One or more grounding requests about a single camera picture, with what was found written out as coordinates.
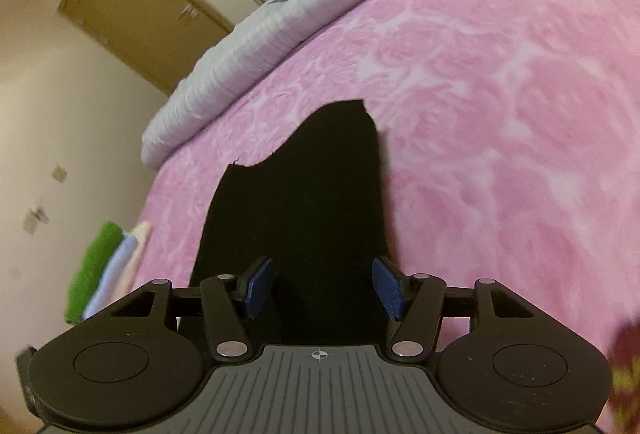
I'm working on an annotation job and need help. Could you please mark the white ribbed quilt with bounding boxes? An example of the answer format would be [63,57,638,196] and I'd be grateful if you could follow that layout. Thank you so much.
[141,0,503,168]

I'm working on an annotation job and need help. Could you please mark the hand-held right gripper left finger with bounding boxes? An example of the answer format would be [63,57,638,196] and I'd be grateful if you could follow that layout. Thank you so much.
[109,257,274,361]

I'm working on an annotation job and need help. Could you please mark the green folded towel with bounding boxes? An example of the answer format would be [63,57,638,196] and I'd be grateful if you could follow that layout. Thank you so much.
[64,221,125,324]

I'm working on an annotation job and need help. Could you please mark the pink floral blanket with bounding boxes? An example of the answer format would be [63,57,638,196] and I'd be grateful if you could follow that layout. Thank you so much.
[129,0,640,434]

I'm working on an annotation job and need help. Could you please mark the wooden door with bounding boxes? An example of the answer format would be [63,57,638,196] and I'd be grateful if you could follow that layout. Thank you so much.
[57,0,236,96]

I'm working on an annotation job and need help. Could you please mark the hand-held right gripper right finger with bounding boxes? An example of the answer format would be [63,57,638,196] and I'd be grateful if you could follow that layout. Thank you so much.
[371,255,536,361]

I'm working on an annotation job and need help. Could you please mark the light blue folded cloth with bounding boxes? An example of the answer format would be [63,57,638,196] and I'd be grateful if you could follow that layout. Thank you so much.
[82,230,141,321]

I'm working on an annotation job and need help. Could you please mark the black pants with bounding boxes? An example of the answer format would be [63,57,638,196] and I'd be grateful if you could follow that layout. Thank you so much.
[190,99,397,346]

